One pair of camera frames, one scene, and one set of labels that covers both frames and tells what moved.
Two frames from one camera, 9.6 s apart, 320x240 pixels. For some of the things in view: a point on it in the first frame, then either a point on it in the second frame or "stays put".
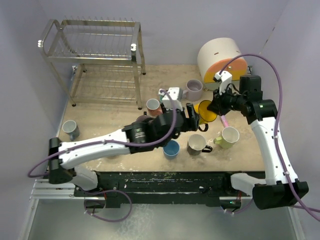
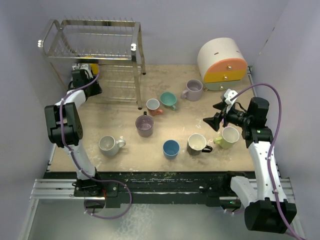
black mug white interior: [196, 145] stays put
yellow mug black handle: [205, 115] → [94, 66]
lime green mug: [230, 135] stays put
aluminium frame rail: [43, 189] stays put
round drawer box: [217, 54] stays put
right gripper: [217, 104] → [214, 121]
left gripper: [193, 119] → [97, 90]
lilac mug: [194, 91] stays put
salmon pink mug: [153, 105] stays put
